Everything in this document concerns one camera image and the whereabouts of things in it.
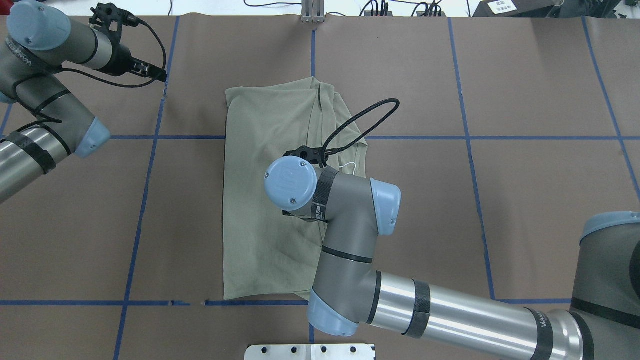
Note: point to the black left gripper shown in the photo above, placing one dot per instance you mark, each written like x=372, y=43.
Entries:
x=121, y=61

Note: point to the olive green long-sleeve shirt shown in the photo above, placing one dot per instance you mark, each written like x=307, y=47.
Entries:
x=264, y=251

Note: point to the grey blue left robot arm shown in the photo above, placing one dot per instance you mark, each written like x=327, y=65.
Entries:
x=40, y=40

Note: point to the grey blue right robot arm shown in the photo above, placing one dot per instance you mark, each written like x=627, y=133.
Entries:
x=347, y=291

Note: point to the black power adapter box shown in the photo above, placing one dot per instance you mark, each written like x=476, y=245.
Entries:
x=516, y=8

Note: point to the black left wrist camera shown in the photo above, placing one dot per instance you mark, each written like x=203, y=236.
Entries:
x=109, y=19

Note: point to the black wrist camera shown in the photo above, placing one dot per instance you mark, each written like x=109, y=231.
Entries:
x=315, y=156
x=109, y=19

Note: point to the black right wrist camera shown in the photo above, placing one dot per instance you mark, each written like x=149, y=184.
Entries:
x=315, y=156

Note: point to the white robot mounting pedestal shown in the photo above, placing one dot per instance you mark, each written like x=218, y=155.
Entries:
x=336, y=351

